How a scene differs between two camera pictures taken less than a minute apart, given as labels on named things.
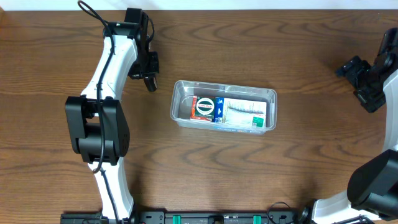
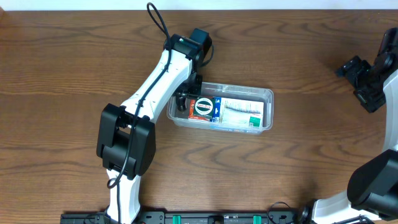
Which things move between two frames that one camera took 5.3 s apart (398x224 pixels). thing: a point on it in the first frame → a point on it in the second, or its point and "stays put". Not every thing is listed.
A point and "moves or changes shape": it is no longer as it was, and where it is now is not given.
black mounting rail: (221, 217) stays put
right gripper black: (360, 81) stays put
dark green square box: (205, 108) stays put
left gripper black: (148, 70) → (189, 94)
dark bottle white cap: (151, 83) moves or changes shape
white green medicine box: (244, 113) stays put
